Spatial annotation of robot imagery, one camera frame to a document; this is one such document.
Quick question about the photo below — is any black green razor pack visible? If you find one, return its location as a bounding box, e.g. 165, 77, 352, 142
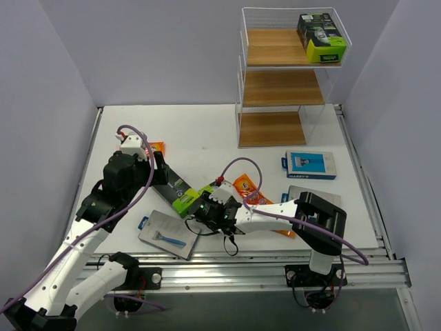
153, 168, 200, 219

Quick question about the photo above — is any tall green black razor box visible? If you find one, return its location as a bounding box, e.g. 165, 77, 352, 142
297, 13, 347, 63

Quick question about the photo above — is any small black green razor box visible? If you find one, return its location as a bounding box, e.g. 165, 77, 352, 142
198, 183, 218, 196

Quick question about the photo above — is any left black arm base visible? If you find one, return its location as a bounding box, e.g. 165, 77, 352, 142
137, 267, 163, 291

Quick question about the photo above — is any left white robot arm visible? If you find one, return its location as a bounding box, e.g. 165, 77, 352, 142
1, 151, 169, 330

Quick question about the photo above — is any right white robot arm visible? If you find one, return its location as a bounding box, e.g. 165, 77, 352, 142
189, 192, 347, 285

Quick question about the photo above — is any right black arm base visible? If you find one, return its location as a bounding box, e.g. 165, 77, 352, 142
284, 265, 322, 288

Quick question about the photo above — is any orange razor bag far left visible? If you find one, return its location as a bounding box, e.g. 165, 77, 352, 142
118, 141, 167, 158

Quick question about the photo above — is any orange razor bag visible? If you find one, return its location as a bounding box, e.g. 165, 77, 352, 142
276, 230, 296, 238
118, 141, 167, 158
234, 174, 273, 205

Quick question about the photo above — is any orange razor bag upper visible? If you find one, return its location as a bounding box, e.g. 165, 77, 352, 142
234, 174, 273, 205

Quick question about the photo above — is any grey box blue razor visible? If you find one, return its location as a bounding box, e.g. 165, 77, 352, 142
280, 185, 341, 207
138, 210, 201, 261

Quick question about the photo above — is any orange razor bag lower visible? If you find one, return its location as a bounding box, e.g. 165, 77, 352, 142
276, 230, 296, 238

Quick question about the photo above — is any blue white razor box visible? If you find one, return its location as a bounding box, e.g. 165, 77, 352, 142
281, 150, 337, 180

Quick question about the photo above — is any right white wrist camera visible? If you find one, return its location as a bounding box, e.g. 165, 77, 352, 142
209, 176, 235, 205

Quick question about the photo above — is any white wire wooden shelf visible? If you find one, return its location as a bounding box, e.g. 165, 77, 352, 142
235, 7, 352, 148

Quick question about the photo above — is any aluminium mounting rail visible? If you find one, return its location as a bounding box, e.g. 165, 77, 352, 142
79, 251, 411, 294

